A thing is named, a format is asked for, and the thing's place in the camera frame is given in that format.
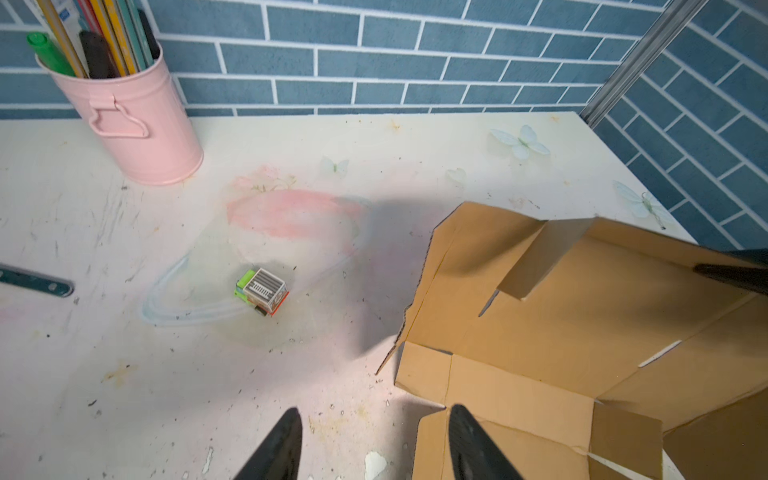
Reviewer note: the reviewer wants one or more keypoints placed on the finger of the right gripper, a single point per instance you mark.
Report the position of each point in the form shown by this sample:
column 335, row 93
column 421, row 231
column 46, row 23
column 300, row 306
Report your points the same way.
column 753, row 279

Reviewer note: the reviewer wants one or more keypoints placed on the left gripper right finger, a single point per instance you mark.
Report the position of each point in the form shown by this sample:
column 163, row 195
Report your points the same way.
column 474, row 455

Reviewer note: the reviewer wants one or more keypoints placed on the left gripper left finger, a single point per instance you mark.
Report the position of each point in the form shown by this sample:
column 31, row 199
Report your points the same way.
column 278, row 455

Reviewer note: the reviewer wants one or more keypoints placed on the brown cardboard box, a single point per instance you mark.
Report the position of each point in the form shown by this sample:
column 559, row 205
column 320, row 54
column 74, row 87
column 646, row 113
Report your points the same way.
column 586, row 349

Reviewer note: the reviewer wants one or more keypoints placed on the small green white toy block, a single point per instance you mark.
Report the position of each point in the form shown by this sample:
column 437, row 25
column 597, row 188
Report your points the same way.
column 261, row 289

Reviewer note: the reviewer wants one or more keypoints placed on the pink pen holder bucket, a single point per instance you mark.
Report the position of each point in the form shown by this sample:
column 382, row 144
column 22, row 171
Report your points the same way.
column 141, row 122

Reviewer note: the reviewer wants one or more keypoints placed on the pens in bucket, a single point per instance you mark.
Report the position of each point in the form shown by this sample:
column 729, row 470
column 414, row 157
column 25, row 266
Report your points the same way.
column 93, row 39

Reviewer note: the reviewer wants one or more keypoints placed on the metal fork teal handle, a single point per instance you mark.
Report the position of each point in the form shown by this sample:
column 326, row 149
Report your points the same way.
column 35, row 281

